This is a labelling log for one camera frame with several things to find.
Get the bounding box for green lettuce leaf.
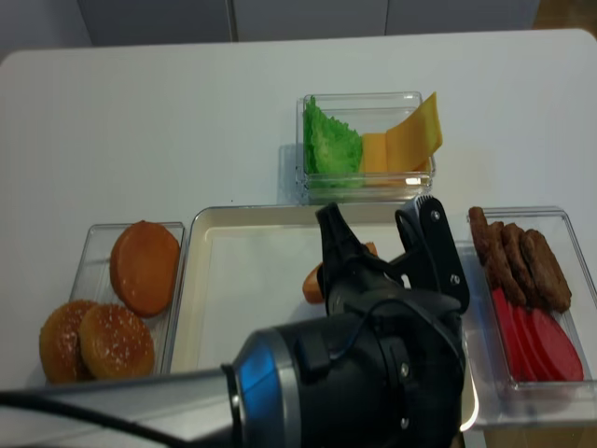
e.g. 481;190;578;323
303;96;363;189

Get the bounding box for brown meat patty right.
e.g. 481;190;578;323
520;229;572;314

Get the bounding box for red tomato slice right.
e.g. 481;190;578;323
512;307;584;382

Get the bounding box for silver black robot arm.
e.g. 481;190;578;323
1;196;470;447

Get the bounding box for brown bottom bun back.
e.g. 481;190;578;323
302;241;378;304

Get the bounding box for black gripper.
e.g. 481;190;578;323
298;195;470;447

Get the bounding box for red tomato slice left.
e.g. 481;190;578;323
492;288;537;383

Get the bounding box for brown bun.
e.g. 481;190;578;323
110;220;180;317
302;241;378;304

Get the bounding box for flat yellow cheese slice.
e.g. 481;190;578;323
359;133;388;187

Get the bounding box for brown bottom bun front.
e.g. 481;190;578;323
110;220;180;317

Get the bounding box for clear center vegetable container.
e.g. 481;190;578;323
295;91;442;203

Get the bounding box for brown meat patty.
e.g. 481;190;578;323
468;206;526;306
520;229;572;314
501;223;542;308

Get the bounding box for brown meat patty left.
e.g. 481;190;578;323
468;206;526;306

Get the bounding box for sesame bun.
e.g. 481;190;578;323
38;300;97;385
78;304;155;380

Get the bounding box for white metal baking tray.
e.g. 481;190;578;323
171;205;477;431

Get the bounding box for clear right meat container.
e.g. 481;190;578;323
465;207;596;402

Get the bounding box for red tomato slice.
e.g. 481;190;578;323
512;307;584;382
492;288;537;383

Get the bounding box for brown meat patty middle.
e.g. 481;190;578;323
501;223;542;308

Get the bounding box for leaning yellow cheese slice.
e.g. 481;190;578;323
385;91;443;173

